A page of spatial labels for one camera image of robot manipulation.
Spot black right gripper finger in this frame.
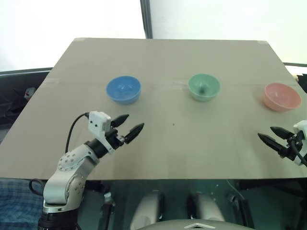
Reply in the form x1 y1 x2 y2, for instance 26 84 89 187
257 133 288 158
270 126 295 140

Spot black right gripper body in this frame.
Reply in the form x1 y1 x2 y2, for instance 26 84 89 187
285 132 304 162

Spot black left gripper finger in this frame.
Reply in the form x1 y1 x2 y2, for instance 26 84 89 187
110 114 130 128
124 122 145 145

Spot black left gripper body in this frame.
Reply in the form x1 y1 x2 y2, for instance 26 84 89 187
106 128 127 150

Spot blue bowl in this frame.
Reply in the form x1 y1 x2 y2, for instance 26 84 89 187
106 75 142 105

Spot red bowl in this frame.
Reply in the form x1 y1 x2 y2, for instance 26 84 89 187
262 82 302 112

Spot brown paper table cover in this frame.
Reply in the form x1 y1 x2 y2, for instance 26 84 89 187
0 37 307 181

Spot grey rounded robot leg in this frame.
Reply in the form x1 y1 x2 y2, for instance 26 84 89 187
193 191 226 222
133 190 166 226

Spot green bowl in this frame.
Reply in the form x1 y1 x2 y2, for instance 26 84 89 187
188 73 221 102

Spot grey robot torso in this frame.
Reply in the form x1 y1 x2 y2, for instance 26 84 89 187
134 217 246 230

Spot blue plaid cloth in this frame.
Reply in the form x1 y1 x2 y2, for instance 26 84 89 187
0 178 45 230

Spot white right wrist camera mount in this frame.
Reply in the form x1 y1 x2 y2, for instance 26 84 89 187
293 120 307 166

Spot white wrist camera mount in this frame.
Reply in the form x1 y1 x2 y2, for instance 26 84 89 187
87 111 114 154
293 120 307 166

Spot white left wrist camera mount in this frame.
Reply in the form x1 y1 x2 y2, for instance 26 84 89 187
87 111 114 154

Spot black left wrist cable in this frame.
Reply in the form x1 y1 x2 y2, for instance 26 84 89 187
65 112 90 154

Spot thin white cable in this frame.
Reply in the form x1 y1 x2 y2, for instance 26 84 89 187
226 179 246 201

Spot black looped cable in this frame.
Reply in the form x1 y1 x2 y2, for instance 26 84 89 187
28 178 47 197

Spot dark vertical post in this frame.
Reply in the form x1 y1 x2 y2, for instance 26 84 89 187
140 0 154 39

